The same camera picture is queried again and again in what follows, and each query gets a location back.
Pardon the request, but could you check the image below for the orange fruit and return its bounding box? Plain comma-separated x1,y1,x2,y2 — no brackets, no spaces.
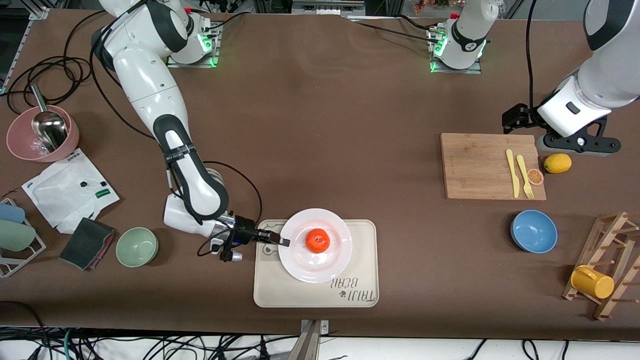
306,228,331,254

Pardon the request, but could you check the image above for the white round plate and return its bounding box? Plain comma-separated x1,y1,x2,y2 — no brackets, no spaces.
278,208,353,284

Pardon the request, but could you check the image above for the yellow lemon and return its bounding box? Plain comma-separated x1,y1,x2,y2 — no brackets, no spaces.
543,153,572,175

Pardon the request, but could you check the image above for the yellow plastic fork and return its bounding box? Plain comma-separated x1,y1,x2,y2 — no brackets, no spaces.
516,155,535,200

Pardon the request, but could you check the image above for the yellow plastic knife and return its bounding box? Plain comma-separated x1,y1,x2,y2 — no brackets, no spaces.
505,149,521,199

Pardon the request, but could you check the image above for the cream bear print tray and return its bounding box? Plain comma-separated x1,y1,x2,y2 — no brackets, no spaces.
253,219,379,308

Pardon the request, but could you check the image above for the wooden cutting board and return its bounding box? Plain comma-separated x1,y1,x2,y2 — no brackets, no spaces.
440,133,547,201

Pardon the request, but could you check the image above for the pale green bowl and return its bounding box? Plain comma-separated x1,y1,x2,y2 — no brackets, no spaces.
115,227,159,268

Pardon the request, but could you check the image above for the blue bowl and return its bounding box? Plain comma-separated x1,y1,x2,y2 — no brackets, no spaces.
510,209,558,254

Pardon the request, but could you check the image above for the wooden mug rack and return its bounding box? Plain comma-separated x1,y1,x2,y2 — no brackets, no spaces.
561,211,640,321

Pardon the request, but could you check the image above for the dark folded cloth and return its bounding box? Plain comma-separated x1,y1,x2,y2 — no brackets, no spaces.
59,217,117,272

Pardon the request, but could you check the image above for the yellow mug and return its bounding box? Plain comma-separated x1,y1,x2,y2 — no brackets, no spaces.
570,265,615,300

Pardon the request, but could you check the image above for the white plastic bag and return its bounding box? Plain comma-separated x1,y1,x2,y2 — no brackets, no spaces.
21,148,121,235

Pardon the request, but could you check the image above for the metal scoop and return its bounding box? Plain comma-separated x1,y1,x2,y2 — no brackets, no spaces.
30,84,69,152

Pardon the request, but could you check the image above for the pale green cup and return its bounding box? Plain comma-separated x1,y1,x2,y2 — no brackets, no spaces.
0,220,37,252

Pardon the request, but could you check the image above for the light blue cup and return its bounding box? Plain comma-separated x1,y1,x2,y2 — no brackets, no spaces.
0,203,26,224

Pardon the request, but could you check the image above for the pink bowl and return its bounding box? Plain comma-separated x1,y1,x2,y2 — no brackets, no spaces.
6,105,80,162

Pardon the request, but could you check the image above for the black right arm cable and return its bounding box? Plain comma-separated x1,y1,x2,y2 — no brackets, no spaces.
62,9,264,257

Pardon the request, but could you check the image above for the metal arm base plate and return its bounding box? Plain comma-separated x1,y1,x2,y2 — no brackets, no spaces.
427,27,483,75
166,22,221,69

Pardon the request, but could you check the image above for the metal mount bracket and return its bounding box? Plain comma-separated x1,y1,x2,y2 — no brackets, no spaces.
287,319,330,360

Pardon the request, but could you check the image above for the thin black table cable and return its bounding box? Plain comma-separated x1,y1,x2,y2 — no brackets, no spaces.
348,15,441,43

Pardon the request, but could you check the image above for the aluminium frame structure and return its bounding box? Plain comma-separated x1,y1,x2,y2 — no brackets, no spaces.
252,0,401,21

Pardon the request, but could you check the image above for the white wire cup rack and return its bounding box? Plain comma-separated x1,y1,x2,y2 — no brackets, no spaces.
0,198,47,278

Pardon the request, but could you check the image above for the black coiled cable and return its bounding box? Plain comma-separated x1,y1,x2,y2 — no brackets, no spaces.
0,55,96,116

